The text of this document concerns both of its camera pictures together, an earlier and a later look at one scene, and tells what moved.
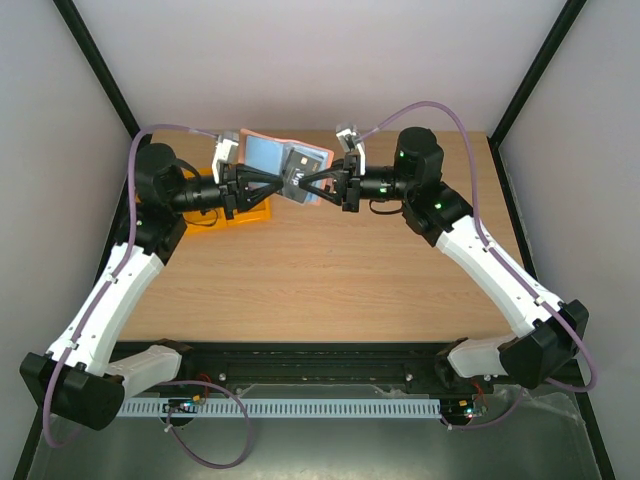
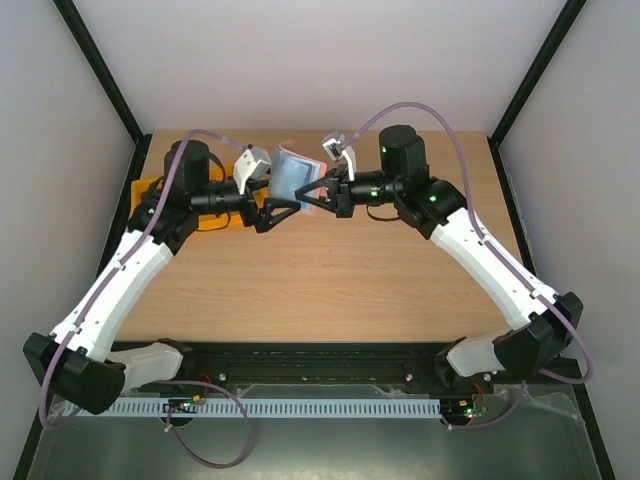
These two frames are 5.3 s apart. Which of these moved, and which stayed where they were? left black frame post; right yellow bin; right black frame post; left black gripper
Moved: left black gripper
Stayed: right yellow bin; right black frame post; left black frame post
